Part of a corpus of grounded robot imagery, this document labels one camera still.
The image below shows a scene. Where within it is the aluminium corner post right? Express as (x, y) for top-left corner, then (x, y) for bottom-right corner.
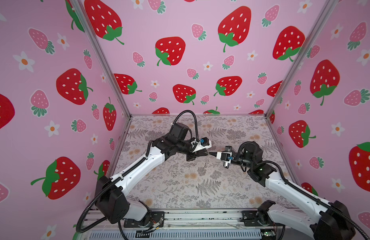
(265, 0), (338, 120)

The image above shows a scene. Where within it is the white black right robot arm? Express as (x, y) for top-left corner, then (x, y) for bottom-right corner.
(210, 142), (356, 240)

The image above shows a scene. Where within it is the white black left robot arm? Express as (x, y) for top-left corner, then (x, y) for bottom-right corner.
(94, 123), (212, 225)

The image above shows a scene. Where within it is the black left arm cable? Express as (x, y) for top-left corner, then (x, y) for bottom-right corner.
(75, 109), (201, 240)

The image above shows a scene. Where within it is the aluminium corner post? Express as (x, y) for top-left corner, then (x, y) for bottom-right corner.
(265, 0), (338, 120)
(71, 1), (131, 120)

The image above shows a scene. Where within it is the aluminium corner post left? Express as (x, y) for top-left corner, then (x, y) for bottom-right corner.
(71, 1), (131, 120)

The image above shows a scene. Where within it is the aluminium front rail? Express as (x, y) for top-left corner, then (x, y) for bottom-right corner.
(82, 208), (327, 232)

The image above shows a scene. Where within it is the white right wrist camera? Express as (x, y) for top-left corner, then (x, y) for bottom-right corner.
(217, 152), (233, 163)

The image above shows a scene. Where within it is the perforated grey cable duct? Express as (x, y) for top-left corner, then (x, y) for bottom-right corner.
(87, 229), (264, 240)

